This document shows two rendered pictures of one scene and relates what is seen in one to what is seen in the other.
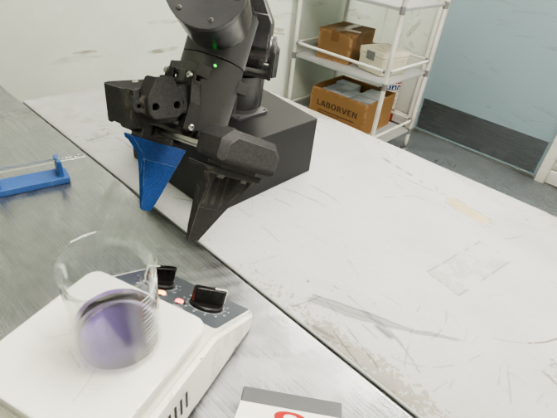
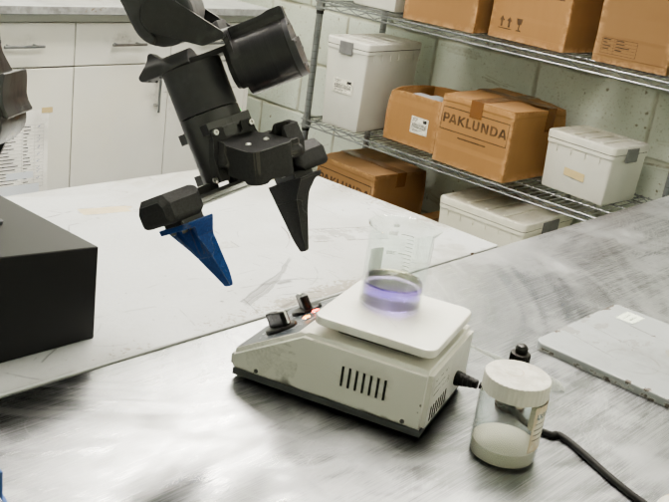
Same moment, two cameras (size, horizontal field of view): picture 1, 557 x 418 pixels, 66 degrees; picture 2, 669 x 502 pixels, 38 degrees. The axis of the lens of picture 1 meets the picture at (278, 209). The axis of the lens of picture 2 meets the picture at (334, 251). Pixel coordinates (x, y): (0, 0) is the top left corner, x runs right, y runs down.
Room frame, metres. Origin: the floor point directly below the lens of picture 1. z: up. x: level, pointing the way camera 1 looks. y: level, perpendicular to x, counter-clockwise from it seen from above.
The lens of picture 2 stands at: (0.26, 0.97, 1.35)
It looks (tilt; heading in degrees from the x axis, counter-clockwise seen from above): 20 degrees down; 270
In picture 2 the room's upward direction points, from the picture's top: 8 degrees clockwise
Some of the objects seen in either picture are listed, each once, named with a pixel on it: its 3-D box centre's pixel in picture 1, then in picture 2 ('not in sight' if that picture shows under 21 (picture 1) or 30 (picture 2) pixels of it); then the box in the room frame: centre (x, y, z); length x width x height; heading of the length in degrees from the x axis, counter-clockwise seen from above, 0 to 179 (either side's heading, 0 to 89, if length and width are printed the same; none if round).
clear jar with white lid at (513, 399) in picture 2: not in sight; (509, 414); (0.09, 0.20, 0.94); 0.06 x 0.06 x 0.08
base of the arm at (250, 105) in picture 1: (239, 89); not in sight; (0.63, 0.08, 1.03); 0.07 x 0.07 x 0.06; 51
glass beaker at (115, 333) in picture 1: (112, 308); (398, 267); (0.20, 0.11, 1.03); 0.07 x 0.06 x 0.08; 173
